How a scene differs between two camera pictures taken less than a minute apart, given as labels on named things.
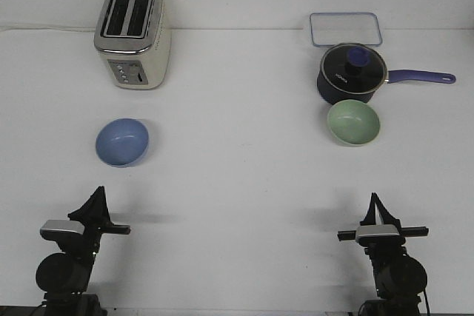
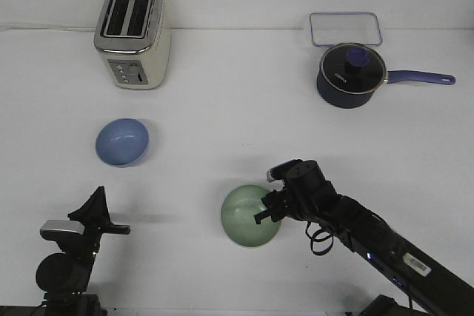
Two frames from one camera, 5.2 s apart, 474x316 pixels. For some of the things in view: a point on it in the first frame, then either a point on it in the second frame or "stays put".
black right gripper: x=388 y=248 -> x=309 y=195
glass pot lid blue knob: x=353 y=68 stays put
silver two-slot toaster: x=130 y=35 stays put
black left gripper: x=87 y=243 stays put
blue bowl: x=122 y=143 stays put
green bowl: x=353 y=123 -> x=239 y=206
